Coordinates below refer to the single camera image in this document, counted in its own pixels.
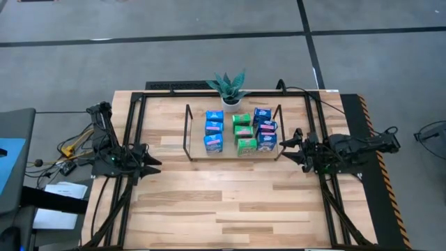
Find yellow plug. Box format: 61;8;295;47
61;138;86;158

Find snake plant in white pot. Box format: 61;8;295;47
205;69;251;113

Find black hazard-striped floor mat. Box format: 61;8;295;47
339;93;413;250

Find black power adapter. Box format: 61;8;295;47
59;162;77;176

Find wooden shelf with black frame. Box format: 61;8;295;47
183;103;287;162

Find black metal table frame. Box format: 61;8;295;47
80;89;379;251

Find grey side table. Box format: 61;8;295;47
0;107;37;217

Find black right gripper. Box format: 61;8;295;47
278;128;323;174

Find black cable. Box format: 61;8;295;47
276;79;348;116

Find Apple Jacks cereal box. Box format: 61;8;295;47
233;125;254;140
236;137;258;158
232;113;252;127

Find Rice Krispies cereal box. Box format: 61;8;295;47
205;109;225;123
204;121;224;136
203;134;224;155

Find black perforated panel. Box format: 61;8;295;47
145;80;217;91

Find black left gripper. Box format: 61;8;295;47
127;142;163;184

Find white papers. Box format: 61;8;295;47
33;181;89;231

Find black flat bar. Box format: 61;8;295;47
20;186;89;215

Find blue pad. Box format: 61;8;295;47
0;137;27;196

